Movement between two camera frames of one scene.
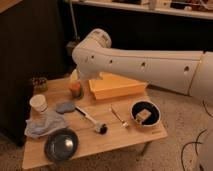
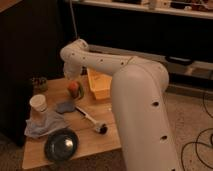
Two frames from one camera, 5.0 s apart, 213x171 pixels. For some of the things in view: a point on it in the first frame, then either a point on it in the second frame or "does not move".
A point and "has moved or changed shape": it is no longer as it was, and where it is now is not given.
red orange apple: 75,86 has moved or changed shape
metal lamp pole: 76,37 does not move
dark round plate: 61,144 does not move
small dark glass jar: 39,84 does not move
